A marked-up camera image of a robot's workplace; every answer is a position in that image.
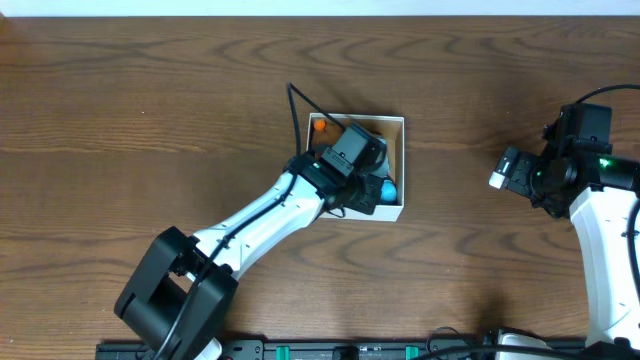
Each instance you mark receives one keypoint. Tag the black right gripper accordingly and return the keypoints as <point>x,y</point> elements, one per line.
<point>542,201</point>

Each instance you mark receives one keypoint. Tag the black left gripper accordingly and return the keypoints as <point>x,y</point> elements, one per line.
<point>370,189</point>

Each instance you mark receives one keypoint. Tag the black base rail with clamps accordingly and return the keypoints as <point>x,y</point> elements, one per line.
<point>442,338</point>

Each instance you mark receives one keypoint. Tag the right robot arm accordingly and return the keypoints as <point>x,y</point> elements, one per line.
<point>577,177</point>

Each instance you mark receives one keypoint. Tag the yellow and grey toy truck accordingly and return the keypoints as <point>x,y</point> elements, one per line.
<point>383,170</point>

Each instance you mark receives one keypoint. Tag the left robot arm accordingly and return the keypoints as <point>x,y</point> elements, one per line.
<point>179,293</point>

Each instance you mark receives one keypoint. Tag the white cardboard box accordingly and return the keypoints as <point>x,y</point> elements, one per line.
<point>393,130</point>

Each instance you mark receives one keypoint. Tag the brown plush toy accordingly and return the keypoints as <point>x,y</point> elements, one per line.
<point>324,132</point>

